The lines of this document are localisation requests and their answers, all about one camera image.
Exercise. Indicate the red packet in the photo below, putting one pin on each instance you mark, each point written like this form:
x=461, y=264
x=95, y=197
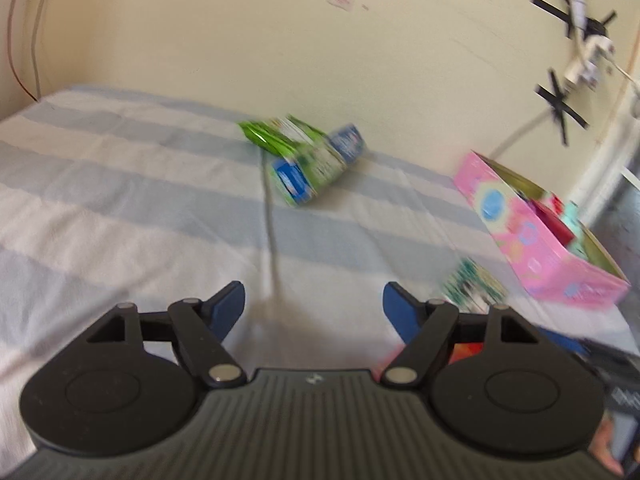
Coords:
x=465, y=351

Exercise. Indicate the black tape cross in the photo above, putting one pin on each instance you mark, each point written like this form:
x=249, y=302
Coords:
x=555, y=10
x=560, y=105

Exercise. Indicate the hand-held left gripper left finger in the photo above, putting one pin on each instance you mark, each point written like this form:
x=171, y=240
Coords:
x=227, y=305

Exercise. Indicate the pink storage box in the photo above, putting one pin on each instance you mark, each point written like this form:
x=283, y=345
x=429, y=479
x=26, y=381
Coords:
x=530, y=245

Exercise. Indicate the black white patterned packet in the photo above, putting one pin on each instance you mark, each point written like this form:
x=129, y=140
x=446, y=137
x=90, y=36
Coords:
x=475, y=282

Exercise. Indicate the red small box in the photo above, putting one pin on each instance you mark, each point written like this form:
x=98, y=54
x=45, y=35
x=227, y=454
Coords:
x=550, y=220

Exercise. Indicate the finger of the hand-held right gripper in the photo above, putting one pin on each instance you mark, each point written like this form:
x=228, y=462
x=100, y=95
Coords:
x=557, y=339

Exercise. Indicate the white power strip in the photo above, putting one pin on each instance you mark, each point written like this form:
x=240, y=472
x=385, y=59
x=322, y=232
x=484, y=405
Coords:
x=590, y=60

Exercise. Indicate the white wall pipe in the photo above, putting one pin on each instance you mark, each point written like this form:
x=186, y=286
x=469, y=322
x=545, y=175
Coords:
x=605, y=160

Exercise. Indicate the person's right hand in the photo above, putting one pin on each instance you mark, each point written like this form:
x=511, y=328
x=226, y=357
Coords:
x=605, y=445

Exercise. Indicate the striped bedsheet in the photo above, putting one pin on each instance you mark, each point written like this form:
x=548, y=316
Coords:
x=125, y=200

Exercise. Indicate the green snack packet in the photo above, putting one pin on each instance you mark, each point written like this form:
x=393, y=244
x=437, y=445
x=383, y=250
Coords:
x=272, y=135

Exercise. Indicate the green toothpaste box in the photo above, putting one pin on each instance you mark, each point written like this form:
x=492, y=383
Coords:
x=315, y=167

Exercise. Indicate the teal fluffy sponge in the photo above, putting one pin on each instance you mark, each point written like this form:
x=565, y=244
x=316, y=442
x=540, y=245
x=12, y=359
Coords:
x=572, y=217

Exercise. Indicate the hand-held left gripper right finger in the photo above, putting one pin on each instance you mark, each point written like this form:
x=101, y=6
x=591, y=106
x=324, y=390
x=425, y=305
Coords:
x=400, y=312

